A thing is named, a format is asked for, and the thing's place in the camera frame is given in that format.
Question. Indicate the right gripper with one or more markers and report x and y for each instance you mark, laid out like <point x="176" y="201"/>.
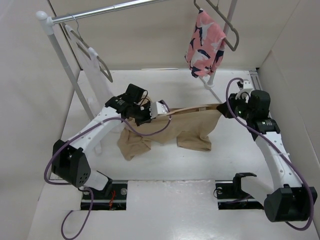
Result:
<point x="233" y="101"/>

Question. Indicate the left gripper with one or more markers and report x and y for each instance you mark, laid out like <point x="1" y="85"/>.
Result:
<point x="147" y="118"/>

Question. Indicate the beige t shirt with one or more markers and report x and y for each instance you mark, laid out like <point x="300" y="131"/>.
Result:
<point x="189" y="130"/>

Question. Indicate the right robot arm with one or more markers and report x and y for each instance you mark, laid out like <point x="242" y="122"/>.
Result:
<point x="290" y="199"/>

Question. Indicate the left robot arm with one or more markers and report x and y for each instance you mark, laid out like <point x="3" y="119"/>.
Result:
<point x="69" y="159"/>

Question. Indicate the grey hanger left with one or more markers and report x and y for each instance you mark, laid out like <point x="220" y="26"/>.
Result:
<point x="84" y="47"/>

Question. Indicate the white garment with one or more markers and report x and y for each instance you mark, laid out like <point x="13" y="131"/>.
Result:
<point x="95" y="72"/>

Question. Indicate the pink patterned garment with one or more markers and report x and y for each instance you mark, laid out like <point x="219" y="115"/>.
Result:
<point x="207" y="46"/>

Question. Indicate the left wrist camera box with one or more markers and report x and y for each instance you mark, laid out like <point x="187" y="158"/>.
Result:
<point x="157" y="109"/>

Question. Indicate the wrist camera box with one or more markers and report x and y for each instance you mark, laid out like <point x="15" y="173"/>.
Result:
<point x="157" y="109"/>
<point x="245" y="88"/>

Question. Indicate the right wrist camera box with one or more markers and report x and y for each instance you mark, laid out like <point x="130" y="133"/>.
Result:
<point x="245" y="88"/>

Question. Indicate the aluminium rail right side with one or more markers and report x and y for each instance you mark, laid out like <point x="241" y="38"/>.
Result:
<point x="260" y="82"/>

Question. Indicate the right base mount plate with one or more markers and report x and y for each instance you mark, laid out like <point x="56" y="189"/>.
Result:
<point x="230" y="199"/>

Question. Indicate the base mount plate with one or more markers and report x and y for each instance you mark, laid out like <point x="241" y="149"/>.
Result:
<point x="116" y="200"/>
<point x="230" y="199"/>

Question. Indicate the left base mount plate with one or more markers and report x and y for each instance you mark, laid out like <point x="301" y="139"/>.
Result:
<point x="116" y="200"/>

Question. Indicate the clothes rack frame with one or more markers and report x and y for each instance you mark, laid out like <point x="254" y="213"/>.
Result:
<point x="47" y="23"/>

